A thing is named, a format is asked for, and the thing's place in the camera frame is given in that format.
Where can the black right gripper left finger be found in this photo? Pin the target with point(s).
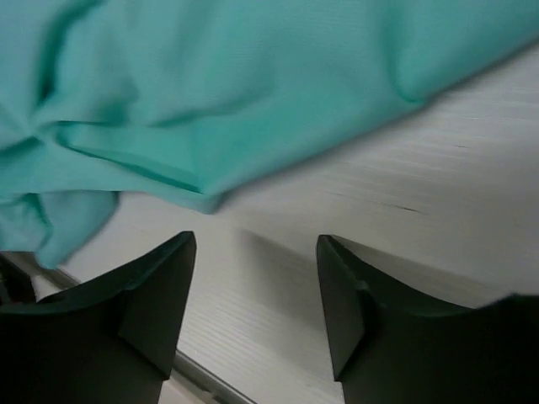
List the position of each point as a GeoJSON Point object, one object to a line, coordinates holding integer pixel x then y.
{"type": "Point", "coordinates": [111, 339]}

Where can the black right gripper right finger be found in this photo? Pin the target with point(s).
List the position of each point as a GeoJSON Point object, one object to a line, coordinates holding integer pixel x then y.
{"type": "Point", "coordinates": [391, 343]}

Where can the teal t shirt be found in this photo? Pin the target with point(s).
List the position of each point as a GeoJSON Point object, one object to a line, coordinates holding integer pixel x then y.
{"type": "Point", "coordinates": [187, 100]}

